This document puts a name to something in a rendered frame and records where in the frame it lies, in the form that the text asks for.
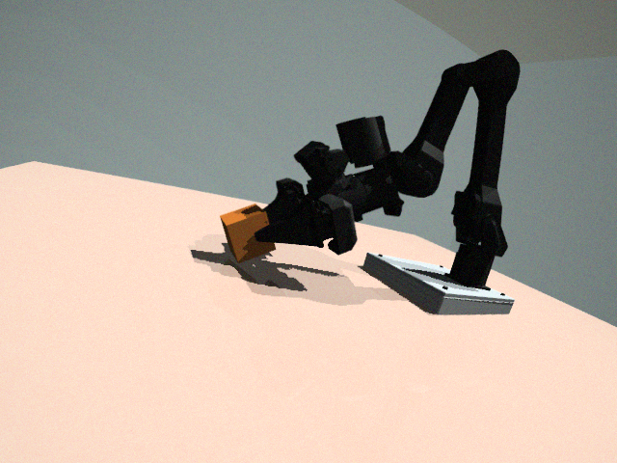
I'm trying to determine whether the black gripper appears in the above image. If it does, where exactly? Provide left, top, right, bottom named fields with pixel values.
left=255, top=176, right=368, bottom=256

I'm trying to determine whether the orange block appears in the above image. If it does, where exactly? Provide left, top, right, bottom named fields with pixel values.
left=220, top=204, right=276, bottom=263

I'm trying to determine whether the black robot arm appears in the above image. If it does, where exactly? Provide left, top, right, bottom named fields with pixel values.
left=293, top=49, right=521, bottom=291

